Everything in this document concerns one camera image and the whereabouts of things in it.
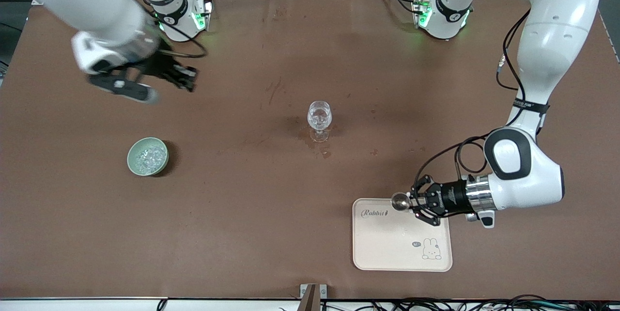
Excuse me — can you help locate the metal double jigger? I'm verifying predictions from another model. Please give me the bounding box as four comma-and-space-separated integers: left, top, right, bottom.
391, 193, 413, 212

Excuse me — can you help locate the clear ice cubes pile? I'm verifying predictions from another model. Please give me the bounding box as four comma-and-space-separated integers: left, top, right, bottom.
135, 143, 166, 172

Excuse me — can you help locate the clear stemmed wine glass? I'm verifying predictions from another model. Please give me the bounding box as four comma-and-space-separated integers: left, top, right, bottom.
307, 101, 333, 143

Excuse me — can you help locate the cream rabbit print tray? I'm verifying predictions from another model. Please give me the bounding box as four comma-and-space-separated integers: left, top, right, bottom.
352, 198, 453, 272

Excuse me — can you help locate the pale green ceramic bowl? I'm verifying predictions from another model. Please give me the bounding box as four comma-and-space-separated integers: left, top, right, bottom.
127, 137, 170, 176

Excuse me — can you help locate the brown table cover sheet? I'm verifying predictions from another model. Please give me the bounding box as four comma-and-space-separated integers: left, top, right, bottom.
0, 0, 620, 300

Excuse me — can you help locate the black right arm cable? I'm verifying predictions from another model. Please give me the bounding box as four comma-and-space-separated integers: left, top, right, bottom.
153, 16, 208, 59

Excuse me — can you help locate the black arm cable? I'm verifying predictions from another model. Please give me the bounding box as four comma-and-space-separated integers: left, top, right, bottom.
153, 16, 208, 59
414, 8, 531, 191

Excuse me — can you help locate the black cable bundle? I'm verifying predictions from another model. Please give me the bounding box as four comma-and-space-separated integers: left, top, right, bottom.
156, 295, 620, 311

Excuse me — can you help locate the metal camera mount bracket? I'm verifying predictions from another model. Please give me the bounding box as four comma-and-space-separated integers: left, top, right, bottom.
300, 284, 327, 311

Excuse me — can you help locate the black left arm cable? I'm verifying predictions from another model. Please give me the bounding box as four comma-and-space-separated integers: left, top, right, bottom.
414, 8, 531, 191

